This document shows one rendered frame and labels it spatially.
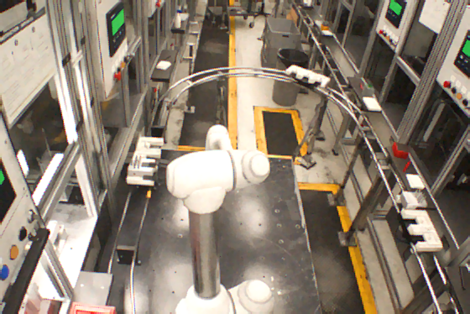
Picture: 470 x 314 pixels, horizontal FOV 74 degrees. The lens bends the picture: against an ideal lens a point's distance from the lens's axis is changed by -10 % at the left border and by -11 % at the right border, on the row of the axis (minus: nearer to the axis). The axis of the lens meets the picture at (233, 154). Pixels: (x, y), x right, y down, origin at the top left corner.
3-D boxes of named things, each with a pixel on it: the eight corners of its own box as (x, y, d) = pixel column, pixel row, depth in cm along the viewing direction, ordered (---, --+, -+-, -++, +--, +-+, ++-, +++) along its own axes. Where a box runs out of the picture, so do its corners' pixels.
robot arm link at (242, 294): (274, 325, 139) (285, 302, 125) (234, 336, 134) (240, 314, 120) (263, 292, 151) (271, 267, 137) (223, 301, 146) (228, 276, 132)
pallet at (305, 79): (284, 79, 301) (285, 69, 294) (290, 74, 310) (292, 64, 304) (322, 93, 288) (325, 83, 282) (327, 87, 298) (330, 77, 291)
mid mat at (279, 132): (312, 165, 338) (313, 164, 337) (258, 161, 334) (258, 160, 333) (297, 110, 414) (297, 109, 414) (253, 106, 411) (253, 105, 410)
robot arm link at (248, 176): (256, 149, 122) (219, 153, 118) (275, 141, 105) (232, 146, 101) (261, 185, 121) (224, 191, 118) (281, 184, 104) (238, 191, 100)
